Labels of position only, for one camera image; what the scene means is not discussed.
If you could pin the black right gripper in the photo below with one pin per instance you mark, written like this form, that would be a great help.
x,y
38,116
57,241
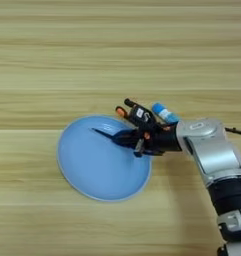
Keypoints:
x,y
165,140

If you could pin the thin black stick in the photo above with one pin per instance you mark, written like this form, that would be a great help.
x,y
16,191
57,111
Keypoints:
x,y
102,132

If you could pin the round blue plate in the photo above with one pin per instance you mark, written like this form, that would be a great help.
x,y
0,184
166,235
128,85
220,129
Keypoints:
x,y
92,166

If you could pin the blue glue stick tube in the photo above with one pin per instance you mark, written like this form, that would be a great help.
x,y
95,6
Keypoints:
x,y
163,113

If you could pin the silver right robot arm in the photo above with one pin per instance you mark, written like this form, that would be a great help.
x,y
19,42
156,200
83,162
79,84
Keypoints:
x,y
215,156

